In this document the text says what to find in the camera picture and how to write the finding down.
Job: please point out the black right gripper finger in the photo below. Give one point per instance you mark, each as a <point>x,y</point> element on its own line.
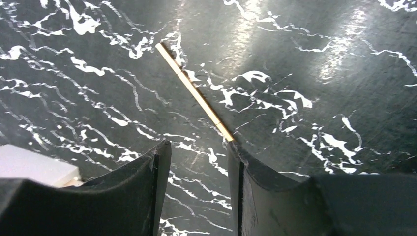
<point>267,203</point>

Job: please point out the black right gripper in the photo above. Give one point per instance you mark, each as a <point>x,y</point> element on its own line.
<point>127,201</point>

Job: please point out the thin gold stick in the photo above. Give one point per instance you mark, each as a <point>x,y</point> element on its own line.
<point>194,92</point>

